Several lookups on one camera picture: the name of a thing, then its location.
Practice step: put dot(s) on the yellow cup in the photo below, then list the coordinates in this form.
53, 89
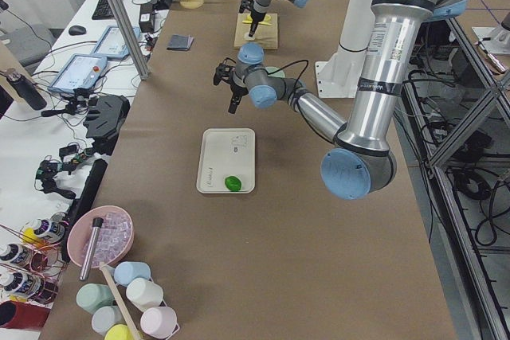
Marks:
119, 332

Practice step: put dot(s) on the white cup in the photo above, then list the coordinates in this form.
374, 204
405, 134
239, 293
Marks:
144, 294

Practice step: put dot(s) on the light blue cup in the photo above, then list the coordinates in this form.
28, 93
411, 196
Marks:
125, 272

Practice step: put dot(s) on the mint green bowl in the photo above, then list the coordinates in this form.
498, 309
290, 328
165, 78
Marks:
274, 72

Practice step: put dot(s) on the black keyboard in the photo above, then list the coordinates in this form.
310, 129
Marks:
103, 11

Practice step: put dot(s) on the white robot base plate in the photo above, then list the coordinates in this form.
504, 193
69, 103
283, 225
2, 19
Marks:
337, 79

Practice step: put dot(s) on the black plastic device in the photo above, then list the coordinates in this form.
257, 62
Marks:
105, 117

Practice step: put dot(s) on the aluminium frame post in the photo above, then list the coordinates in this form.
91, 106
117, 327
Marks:
126, 29

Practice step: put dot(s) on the wooden stick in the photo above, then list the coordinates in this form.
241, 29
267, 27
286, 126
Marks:
120, 302

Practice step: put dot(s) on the grey cup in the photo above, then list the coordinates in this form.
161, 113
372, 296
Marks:
105, 318

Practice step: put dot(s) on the pink cup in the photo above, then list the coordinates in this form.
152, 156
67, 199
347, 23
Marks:
159, 322

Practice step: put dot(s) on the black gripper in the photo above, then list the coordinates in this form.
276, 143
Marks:
236, 91
254, 21

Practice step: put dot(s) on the grey folded cloth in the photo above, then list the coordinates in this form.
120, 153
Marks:
179, 42

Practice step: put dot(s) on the near teach pendant tablet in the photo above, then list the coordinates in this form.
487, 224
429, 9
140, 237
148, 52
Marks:
81, 71

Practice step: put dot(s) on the cream rabbit tray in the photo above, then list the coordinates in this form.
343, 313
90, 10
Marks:
225, 152

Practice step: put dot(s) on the yellow plastic knife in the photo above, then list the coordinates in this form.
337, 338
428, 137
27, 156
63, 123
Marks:
247, 21

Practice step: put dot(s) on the teach pendant tablet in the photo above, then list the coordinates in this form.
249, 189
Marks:
111, 44
81, 71

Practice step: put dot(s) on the bamboo cutting board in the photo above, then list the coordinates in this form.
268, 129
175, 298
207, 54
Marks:
265, 36

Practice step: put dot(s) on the mint green cup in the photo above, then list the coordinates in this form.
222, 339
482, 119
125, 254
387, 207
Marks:
92, 296

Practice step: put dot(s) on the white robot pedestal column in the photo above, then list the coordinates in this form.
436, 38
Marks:
356, 32

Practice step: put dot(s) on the white wire cup rack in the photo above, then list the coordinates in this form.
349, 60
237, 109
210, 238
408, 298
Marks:
157, 320

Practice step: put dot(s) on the far teach pendant tablet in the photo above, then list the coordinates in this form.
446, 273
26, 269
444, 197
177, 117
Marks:
111, 44

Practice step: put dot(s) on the steel tube with black cap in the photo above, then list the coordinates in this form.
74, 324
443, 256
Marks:
90, 251

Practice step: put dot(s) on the pink ice bowl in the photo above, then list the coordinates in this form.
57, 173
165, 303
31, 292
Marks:
115, 239

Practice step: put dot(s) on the black computer mouse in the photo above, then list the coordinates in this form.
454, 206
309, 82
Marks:
77, 30

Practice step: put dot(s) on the green lime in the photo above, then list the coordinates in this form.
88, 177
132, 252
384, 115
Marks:
233, 183

